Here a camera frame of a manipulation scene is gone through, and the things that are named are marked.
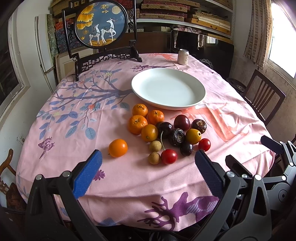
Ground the small red tomato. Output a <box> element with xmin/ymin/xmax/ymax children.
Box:
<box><xmin>198</xmin><ymin>138</ymin><xmax>211</xmax><ymax>152</ymax></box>

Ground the small dark cherry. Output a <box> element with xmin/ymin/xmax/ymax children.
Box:
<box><xmin>180</xmin><ymin>143</ymin><xmax>193</xmax><ymax>157</ymax></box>

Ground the lone orange kumquat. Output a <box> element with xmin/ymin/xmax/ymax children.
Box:
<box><xmin>108</xmin><ymin>138</ymin><xmax>128</xmax><ymax>158</ymax></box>

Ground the yellow kumquat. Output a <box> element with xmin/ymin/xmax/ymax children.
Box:
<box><xmin>186</xmin><ymin>128</ymin><xmax>202</xmax><ymax>145</ymax></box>

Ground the large red cherry tomato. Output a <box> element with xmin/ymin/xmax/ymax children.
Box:
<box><xmin>161</xmin><ymin>149</ymin><xmax>178</xmax><ymax>165</ymax></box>

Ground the large dark red plum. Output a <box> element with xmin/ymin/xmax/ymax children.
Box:
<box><xmin>174</xmin><ymin>114</ymin><xmax>191</xmax><ymax>131</ymax></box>

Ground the tan longan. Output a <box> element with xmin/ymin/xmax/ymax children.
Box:
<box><xmin>149</xmin><ymin>140</ymin><xmax>162</xmax><ymax>152</ymax></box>
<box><xmin>148</xmin><ymin>152</ymin><xmax>161</xmax><ymax>165</ymax></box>

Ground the mandarin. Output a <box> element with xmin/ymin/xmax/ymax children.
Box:
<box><xmin>127</xmin><ymin>115</ymin><xmax>148</xmax><ymax>135</ymax></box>
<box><xmin>132</xmin><ymin>103</ymin><xmax>149</xmax><ymax>117</ymax></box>
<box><xmin>148</xmin><ymin>109</ymin><xmax>165</xmax><ymax>125</ymax></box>

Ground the dark wooden chair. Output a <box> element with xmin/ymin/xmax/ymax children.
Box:
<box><xmin>242</xmin><ymin>69</ymin><xmax>286</xmax><ymax>126</ymax></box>

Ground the wooden chair at left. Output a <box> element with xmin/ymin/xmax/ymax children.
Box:
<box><xmin>0</xmin><ymin>148</ymin><xmax>26</xmax><ymax>212</ymax></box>

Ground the white oval plate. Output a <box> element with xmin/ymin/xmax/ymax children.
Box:
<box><xmin>131</xmin><ymin>68</ymin><xmax>206</xmax><ymax>110</ymax></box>

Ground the checked curtain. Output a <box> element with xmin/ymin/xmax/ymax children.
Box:
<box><xmin>244</xmin><ymin>0</ymin><xmax>273</xmax><ymax>69</ymax></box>

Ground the pale drink can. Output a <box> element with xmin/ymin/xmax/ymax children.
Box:
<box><xmin>177</xmin><ymin>49</ymin><xmax>190</xmax><ymax>65</ymax></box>

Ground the wooden bookshelf with books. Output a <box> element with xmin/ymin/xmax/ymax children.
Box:
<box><xmin>49</xmin><ymin>0</ymin><xmax>235</xmax><ymax>45</ymax></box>

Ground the dark wooden screen stand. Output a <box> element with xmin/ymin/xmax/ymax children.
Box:
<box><xmin>62</xmin><ymin>1</ymin><xmax>142</xmax><ymax>81</ymax></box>

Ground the round deer painting screen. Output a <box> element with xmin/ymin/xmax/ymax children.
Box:
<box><xmin>74</xmin><ymin>1</ymin><xmax>128</xmax><ymax>49</ymax></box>

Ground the window frame left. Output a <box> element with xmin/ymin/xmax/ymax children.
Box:
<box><xmin>1</xmin><ymin>9</ymin><xmax>30</xmax><ymax>122</ymax></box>

